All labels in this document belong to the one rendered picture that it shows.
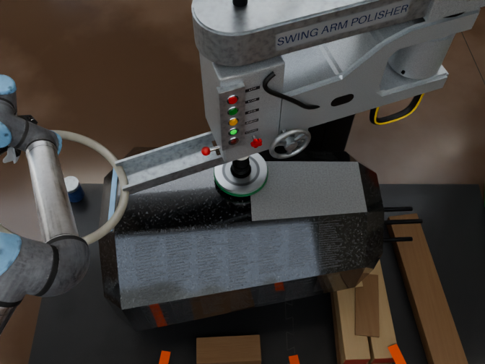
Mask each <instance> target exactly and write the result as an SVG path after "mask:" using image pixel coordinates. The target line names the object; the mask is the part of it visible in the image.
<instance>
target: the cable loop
mask: <svg viewBox="0 0 485 364"><path fill-rule="evenodd" d="M423 96H424V94H420V95H416V96H414V98H413V100H412V101H411V103H410V104H409V105H408V107H406V108H405V109H403V110H402V111H400V112H397V113H394V114H392V115H389V116H385V117H382V118H377V112H378V109H379V107H377V108H373V109H370V122H371V123H372V124H374V125H382V124H389V123H391V122H394V121H398V120H400V119H402V118H405V117H407V116H409V115H410V114H411V113H413V112H414V111H415V109H416V108H417V106H418V105H419V103H420V102H421V99H422V98H423Z"/></svg>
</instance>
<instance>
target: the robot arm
mask: <svg viewBox="0 0 485 364"><path fill-rule="evenodd" d="M16 90H17V87H16V84H15V81H14V80H13V79H12V78H11V77H8V76H7V75H3V74H0V154H1V153H3V152H6V151H7V155H6V157H5V158H4V159H3V163H8V162H11V161H13V163H14V164H15V163H16V162H17V161H18V159H19V156H20V154H21V150H22V151H24V152H25V154H26V158H27V161H28V165H29V169H30V176H31V181H32V188H33V192H34V196H35V203H36V208H37V212H38V219H39V223H40V231H41V235H42V239H43V242H39V241H36V240H31V239H28V238H23V237H20V236H18V235H16V234H12V233H10V234H8V233H2V232H0V335H1V333H2V332H3V330H4V328H5V326H6V325H7V323H8V321H9V319H10V318H11V316H12V314H13V313H14V311H15V309H16V307H17V306H18V305H19V304H20V303H21V302H22V299H23V298H24V296H25V295H26V294H28V295H34V296H38V297H44V298H47V297H53V296H57V295H61V294H64V293H66V292H68V291H69V290H71V289H72V288H73V287H75V286H76V285H78V284H79V282H80V281H81V280H82V279H83V277H84V276H85V274H86V273H87V270H88V268H89V263H90V252H89V247H88V245H87V242H86V240H85V239H83V238H81V237H80V236H79V234H78V231H77V226H76V223H75V220H74V215H73V212H72V208H71V204H70V201H69V195H68V192H67V189H66V184H65V181H64V176H63V173H62V169H61V165H60V162H59V158H58V155H59V153H60V151H61V148H62V138H61V136H60V135H59V134H57V133H56V132H54V131H52V130H48V129H45V128H43V127H42V126H39V125H37V123H38V122H37V121H36V120H35V119H34V118H33V117H32V116H31V115H21V116H18V115H17V93H16ZM7 148H8V149H7Z"/></svg>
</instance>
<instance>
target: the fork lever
mask: <svg viewBox="0 0 485 364"><path fill-rule="evenodd" d="M214 140H215V139H214V136H213V134H212V132H211V131H209V132H206V133H204V134H199V135H197V136H193V137H191V138H188V139H184V140H181V141H179V142H175V143H172V144H168V145H165V146H163V147H158V148H156V149H152V150H150V151H147V152H142V153H140V154H137V155H134V156H131V157H127V158H124V159H122V160H118V161H115V165H116V166H119V165H121V166H123V169H124V170H125V172H126V176H127V179H128V185H126V186H122V189H123V191H129V195H130V194H134V193H136V192H139V191H143V190H145V189H150V188H152V187H155V186H158V185H161V184H164V183H167V182H170V181H174V180H176V179H179V178H182V177H186V176H189V175H192V174H194V173H198V172H201V171H203V170H207V169H209V168H213V167H216V166H218V165H222V164H225V163H229V162H232V161H234V160H231V161H229V162H225V161H223V159H222V156H221V155H217V154H216V151H213V152H211V153H210V154H209V155H207V156H205V155H203V154H202V153H201V149H202V148H203V147H209V148H210V147H213V144H212V141H214ZM238 159H240V158H238ZM238 159H236V160H238Z"/></svg>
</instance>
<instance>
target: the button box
mask: <svg viewBox="0 0 485 364"><path fill-rule="evenodd" d="M216 92H217V113H218V124H219V145H220V147H221V149H222V151H224V150H228V149H231V148H234V147H238V146H241V145H244V144H245V85H244V83H243V82H241V83H238V84H234V85H230V86H228V87H216ZM232 95H237V96H238V97H239V99H238V101H237V102H236V103H234V104H228V103H227V98H228V97H230V96H232ZM231 107H238V108H239V111H238V112H237V113H236V114H235V115H232V116H230V115H228V114H227V111H228V110H229V109H230V108H231ZM231 118H238V119H239V121H238V123H237V124H236V125H234V126H229V125H228V124H227V122H228V121H229V120H230V119H231ZM233 128H238V129H239V131H238V133H237V134H236V135H233V136H230V135H229V134H228V131H229V130H230V129H233ZM235 137H237V138H238V139H239V142H238V143H237V144H234V145H230V144H229V143H228V141H229V140H231V139H232V138H235Z"/></svg>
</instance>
